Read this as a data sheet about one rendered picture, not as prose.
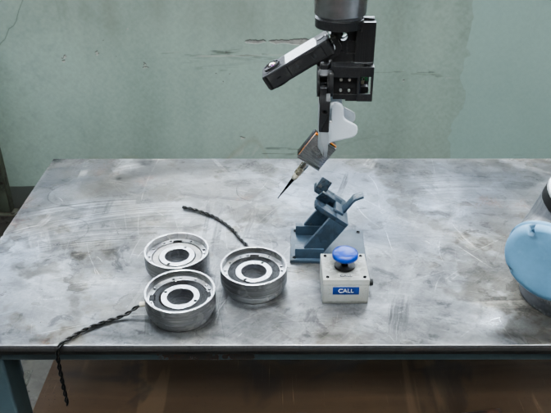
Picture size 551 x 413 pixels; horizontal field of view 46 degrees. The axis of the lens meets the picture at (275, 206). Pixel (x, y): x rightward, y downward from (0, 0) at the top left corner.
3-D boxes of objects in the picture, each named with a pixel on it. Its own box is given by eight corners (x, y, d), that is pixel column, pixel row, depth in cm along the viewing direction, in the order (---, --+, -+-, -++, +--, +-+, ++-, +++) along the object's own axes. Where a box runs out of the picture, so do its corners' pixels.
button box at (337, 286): (322, 304, 99) (323, 278, 97) (319, 276, 106) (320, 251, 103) (375, 303, 99) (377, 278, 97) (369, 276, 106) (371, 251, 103)
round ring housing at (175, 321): (216, 288, 103) (214, 267, 101) (217, 332, 94) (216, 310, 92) (148, 292, 102) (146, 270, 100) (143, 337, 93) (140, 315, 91)
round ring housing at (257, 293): (287, 306, 99) (288, 285, 97) (218, 306, 99) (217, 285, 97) (286, 266, 108) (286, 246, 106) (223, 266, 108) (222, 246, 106)
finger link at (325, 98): (329, 135, 96) (331, 75, 93) (318, 134, 96) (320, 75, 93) (328, 125, 100) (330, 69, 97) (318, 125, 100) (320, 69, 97)
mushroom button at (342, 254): (331, 284, 100) (333, 257, 97) (330, 269, 103) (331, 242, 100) (357, 284, 100) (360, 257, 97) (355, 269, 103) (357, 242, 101)
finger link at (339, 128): (356, 163, 99) (359, 104, 95) (317, 162, 99) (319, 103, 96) (355, 156, 102) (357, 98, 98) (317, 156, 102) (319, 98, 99)
